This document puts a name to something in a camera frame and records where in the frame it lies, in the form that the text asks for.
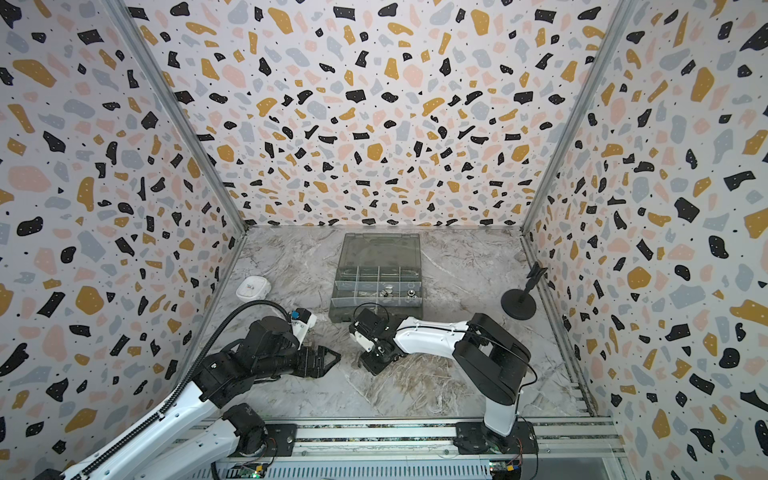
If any clear plastic organizer box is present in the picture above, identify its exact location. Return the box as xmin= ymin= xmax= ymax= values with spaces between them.
xmin=329 ymin=233 xmax=424 ymax=323

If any aluminium corner post left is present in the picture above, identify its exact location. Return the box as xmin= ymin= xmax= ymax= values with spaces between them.
xmin=103 ymin=1 xmax=247 ymax=237

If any black corrugated cable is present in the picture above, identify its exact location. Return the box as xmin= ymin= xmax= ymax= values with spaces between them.
xmin=77 ymin=299 xmax=292 ymax=480

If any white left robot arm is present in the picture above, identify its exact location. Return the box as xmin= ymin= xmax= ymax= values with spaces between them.
xmin=38 ymin=308 xmax=341 ymax=479

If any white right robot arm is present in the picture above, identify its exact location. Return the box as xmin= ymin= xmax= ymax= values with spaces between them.
xmin=349 ymin=309 xmax=534 ymax=438

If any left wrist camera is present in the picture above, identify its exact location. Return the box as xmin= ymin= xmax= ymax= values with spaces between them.
xmin=291 ymin=308 xmax=317 ymax=344

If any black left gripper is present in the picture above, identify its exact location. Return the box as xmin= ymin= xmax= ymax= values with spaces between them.
xmin=257 ymin=342 xmax=343 ymax=380

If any aluminium corner post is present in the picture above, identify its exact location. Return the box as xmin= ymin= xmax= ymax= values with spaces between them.
xmin=521 ymin=0 xmax=637 ymax=236
xmin=103 ymin=1 xmax=247 ymax=237

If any aluminium corner post right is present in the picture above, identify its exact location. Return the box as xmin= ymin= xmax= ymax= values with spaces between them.
xmin=521 ymin=0 xmax=637 ymax=236

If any white small square box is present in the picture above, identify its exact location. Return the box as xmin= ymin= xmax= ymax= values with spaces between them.
xmin=235 ymin=276 xmax=271 ymax=303

